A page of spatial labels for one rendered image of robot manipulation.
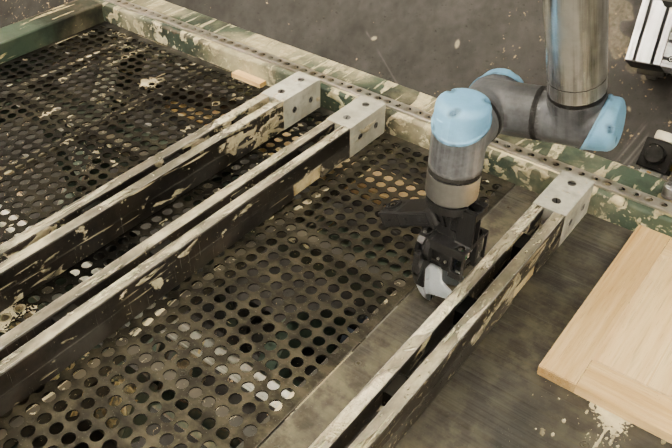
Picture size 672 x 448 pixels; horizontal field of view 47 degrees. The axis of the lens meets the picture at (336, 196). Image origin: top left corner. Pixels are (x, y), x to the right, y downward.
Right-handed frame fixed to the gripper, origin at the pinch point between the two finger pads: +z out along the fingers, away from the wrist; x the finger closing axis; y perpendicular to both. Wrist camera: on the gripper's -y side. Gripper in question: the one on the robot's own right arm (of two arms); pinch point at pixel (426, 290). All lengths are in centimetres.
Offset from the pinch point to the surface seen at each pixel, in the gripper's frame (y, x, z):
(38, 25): -127, 19, -1
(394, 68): -84, 120, 38
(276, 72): -64, 38, -1
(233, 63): -78, 38, 1
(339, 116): -38.1, 27.3, -4.6
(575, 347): 23.5, 3.7, 0.2
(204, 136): -55, 6, -4
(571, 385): 25.8, -2.8, 0.8
